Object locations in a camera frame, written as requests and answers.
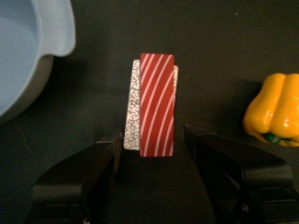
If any grey-blue toy pot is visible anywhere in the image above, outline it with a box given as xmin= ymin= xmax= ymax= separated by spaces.
xmin=0 ymin=0 xmax=77 ymax=125

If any yellow toy bell pepper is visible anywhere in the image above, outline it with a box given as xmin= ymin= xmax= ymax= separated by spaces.
xmin=241 ymin=73 xmax=299 ymax=148

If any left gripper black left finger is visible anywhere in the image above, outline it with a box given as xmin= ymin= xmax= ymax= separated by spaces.
xmin=22 ymin=129 xmax=125 ymax=224

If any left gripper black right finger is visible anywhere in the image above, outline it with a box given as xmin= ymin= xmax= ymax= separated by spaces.
xmin=181 ymin=124 xmax=299 ymax=224

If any red striped salmon sushi toy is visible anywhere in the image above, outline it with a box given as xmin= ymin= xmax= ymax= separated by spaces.
xmin=122 ymin=52 xmax=180 ymax=158

